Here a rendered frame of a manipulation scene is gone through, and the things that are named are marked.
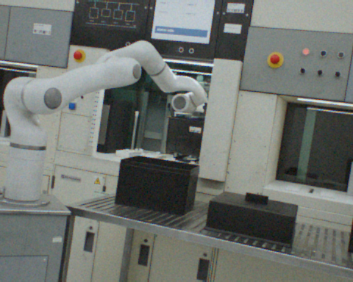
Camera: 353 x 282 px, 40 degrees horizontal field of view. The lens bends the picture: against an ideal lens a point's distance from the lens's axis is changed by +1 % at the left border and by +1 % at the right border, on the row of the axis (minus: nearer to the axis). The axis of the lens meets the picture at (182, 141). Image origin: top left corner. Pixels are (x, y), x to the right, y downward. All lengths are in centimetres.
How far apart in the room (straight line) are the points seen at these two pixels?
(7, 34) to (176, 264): 144
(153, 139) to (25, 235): 172
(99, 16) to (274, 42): 86
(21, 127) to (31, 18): 104
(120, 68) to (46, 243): 68
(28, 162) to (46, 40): 102
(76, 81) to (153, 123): 153
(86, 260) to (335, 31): 156
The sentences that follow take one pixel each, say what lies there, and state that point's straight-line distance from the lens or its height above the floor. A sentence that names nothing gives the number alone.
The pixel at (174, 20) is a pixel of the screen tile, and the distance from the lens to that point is 227.
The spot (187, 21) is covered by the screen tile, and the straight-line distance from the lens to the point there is 225.
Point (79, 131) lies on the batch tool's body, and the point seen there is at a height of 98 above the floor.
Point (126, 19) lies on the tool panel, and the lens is 236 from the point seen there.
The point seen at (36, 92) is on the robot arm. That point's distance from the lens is 161.
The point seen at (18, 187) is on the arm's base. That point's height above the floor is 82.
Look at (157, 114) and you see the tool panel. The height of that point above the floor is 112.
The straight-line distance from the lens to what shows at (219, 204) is 161.
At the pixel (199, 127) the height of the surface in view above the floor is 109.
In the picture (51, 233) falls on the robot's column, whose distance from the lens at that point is 166.
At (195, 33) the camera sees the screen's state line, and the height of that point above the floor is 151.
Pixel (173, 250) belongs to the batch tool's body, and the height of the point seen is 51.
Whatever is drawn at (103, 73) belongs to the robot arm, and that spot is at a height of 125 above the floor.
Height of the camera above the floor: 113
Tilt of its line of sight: 3 degrees down
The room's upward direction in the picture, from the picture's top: 8 degrees clockwise
